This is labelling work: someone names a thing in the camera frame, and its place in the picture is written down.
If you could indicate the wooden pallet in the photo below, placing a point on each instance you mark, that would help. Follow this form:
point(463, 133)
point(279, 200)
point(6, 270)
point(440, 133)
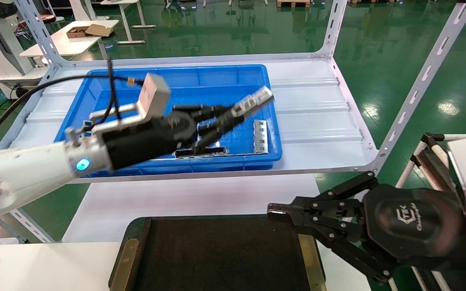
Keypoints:
point(293, 3)

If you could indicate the perforated silver metal rail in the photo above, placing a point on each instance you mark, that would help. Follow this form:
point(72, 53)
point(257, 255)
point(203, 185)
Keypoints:
point(253, 101)

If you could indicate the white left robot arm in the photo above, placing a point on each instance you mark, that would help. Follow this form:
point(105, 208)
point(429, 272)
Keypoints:
point(22, 169)

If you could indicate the brown round stool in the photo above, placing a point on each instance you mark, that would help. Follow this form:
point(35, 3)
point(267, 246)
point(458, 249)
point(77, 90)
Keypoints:
point(49, 17)

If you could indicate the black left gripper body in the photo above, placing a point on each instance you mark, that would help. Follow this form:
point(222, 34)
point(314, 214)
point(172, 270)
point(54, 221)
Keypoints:
point(148, 139)

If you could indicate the black flat container tray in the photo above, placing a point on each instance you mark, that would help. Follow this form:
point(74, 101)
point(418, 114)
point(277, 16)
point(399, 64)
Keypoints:
point(225, 258)

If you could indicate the short silver metal bracket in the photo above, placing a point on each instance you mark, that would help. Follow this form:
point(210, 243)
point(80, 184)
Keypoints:
point(260, 137)

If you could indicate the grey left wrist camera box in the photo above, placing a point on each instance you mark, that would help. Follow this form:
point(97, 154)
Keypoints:
point(154, 97)

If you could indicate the white tube frame black clamps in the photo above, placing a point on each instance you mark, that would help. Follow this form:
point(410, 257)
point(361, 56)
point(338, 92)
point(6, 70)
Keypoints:
point(431, 161)

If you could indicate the large blue plastic bin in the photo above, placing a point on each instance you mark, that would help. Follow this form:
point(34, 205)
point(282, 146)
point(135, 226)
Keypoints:
point(225, 76)

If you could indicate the white slotted metal shelf rack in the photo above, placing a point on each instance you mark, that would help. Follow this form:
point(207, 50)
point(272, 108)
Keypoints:
point(306, 121)

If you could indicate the open cardboard box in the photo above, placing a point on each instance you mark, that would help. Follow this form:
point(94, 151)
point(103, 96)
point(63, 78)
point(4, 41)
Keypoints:
point(97, 30)

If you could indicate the silver plate with square holes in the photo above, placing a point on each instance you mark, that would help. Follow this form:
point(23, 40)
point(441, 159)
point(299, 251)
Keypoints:
point(87, 123)

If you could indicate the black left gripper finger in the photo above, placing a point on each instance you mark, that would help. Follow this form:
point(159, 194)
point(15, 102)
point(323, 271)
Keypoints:
point(212, 112)
point(212, 133)

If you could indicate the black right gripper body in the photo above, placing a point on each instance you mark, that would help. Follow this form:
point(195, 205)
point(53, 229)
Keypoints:
point(411, 222)

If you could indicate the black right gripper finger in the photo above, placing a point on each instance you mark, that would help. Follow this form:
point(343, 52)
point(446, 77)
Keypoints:
point(338, 232)
point(330, 202)

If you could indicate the white table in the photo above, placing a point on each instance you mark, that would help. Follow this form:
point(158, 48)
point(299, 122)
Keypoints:
point(67, 44)
point(126, 16)

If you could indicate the flat dark metal strip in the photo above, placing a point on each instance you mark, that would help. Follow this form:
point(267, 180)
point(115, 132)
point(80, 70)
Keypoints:
point(217, 152)

